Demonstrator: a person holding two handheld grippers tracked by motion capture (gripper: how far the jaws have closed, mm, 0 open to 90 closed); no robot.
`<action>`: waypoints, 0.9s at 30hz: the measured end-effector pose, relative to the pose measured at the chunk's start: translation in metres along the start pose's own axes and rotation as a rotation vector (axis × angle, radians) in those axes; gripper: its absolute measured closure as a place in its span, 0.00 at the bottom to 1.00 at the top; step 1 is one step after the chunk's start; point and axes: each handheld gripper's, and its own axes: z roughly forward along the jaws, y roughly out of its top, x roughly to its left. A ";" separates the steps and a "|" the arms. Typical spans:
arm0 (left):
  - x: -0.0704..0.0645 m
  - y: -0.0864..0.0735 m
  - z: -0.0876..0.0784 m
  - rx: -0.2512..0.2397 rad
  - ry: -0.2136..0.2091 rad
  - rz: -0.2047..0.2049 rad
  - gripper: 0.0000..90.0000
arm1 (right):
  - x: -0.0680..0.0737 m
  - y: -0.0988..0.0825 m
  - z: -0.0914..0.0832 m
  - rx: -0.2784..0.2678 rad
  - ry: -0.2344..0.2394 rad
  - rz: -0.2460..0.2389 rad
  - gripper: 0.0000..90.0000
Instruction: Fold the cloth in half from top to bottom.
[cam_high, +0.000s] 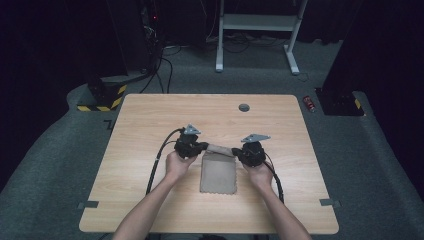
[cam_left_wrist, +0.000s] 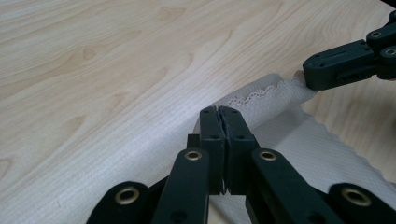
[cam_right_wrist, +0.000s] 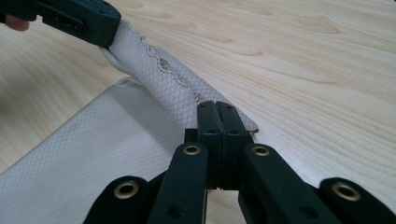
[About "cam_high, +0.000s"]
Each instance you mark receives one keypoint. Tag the grey round table grommet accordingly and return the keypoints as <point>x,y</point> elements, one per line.
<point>244,107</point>

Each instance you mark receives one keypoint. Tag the grey tape strip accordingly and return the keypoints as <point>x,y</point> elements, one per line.
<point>330,202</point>
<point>88,204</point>

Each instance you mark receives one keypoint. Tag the beige cloth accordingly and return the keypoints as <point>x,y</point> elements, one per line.
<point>218,175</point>

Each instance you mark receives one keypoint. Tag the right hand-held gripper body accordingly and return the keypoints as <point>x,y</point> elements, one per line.
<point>254,155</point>

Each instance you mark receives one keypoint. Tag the red can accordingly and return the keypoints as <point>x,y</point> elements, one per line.
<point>309,103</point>

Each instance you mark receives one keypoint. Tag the person's right hand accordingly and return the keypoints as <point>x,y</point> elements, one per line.
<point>260,176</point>

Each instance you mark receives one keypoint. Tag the white metal stand frame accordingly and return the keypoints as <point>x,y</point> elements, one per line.
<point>258,22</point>

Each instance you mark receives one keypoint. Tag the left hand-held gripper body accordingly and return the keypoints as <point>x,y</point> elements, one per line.
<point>187,146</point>

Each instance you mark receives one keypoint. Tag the black stand base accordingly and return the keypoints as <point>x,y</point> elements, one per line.
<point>340,103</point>

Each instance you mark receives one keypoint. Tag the black stand with striped base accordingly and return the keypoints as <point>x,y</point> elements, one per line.
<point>103,96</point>

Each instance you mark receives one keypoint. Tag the person's left hand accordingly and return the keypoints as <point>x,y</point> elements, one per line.
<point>178,168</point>

